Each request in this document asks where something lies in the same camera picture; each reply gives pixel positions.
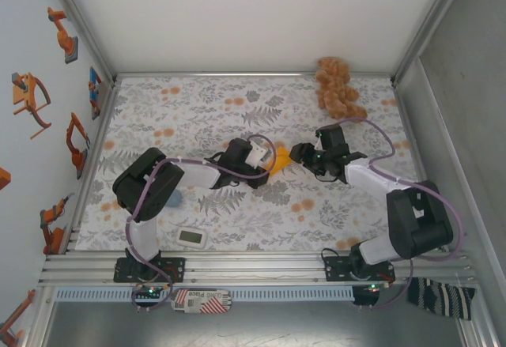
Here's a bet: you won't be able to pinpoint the orange cloth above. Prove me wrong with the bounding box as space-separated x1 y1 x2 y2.
268 145 296 177

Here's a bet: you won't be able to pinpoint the brown plush toy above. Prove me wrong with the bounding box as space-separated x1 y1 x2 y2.
315 56 368 123

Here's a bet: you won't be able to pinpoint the floral print tablecloth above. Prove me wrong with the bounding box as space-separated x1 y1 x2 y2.
74 76 440 252

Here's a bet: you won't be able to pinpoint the blue grey oval pad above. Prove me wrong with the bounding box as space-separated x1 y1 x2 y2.
165 189 183 209

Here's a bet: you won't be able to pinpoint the white digital timer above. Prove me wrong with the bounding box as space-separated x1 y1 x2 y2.
175 226 208 251

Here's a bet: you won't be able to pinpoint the red white striped label tag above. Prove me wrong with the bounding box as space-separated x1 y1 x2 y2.
169 288 233 315

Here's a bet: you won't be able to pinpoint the small black circuit board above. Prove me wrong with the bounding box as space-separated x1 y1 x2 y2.
131 282 166 300
353 281 391 307

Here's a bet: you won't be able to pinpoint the blue and orange sticker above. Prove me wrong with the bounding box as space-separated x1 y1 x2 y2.
87 66 104 122

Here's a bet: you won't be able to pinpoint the black white striped sock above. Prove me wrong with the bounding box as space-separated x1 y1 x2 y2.
406 277 478 322

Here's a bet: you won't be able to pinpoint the orange claw gripper sticker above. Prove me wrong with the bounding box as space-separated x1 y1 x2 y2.
10 72 54 140

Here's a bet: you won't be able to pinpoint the purple cable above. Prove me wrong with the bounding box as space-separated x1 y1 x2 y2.
338 116 463 311
125 133 278 313

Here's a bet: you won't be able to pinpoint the aluminium side rail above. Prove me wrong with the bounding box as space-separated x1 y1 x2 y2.
62 80 119 255
391 80 450 253

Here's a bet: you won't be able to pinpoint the aluminium cross rail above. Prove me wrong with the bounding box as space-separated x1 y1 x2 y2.
114 71 396 80

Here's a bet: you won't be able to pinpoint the aluminium rail base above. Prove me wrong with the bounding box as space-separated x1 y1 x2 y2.
37 248 481 287

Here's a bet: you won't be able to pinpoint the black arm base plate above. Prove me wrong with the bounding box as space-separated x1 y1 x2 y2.
323 255 395 283
113 256 187 284

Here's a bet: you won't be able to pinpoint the white slotted cable duct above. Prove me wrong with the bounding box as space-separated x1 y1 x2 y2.
54 286 356 303

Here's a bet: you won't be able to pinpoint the aluminium frame post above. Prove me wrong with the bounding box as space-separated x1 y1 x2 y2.
44 0 119 87
389 0 475 85

